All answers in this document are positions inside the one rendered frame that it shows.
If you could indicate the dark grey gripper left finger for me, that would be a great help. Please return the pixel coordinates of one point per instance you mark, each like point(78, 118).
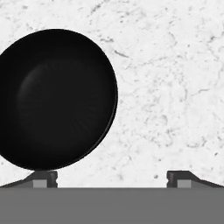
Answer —
point(43, 178)

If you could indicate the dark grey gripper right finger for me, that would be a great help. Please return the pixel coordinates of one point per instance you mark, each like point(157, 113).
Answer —
point(180, 178)

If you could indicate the black bowl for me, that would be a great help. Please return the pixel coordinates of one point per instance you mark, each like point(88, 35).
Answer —
point(58, 99)

